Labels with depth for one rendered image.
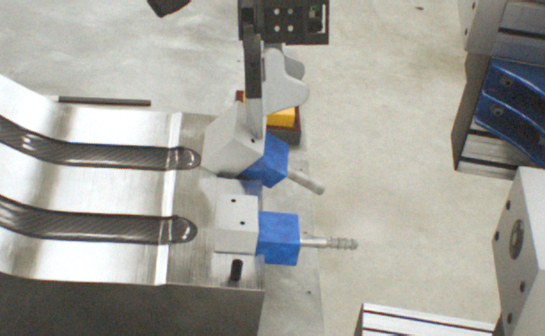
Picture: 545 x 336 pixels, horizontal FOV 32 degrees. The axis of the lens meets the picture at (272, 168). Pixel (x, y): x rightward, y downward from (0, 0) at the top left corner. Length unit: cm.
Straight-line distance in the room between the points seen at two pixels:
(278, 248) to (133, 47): 53
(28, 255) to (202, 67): 51
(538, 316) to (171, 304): 30
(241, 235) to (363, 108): 195
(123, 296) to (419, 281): 145
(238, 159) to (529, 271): 30
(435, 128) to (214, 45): 150
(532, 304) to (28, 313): 42
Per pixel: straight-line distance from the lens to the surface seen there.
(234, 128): 89
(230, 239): 83
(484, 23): 118
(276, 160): 92
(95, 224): 87
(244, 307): 82
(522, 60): 121
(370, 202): 239
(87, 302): 83
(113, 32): 132
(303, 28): 85
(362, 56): 301
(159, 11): 85
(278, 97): 87
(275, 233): 84
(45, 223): 87
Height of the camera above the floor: 145
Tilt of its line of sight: 36 degrees down
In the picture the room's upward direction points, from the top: 10 degrees clockwise
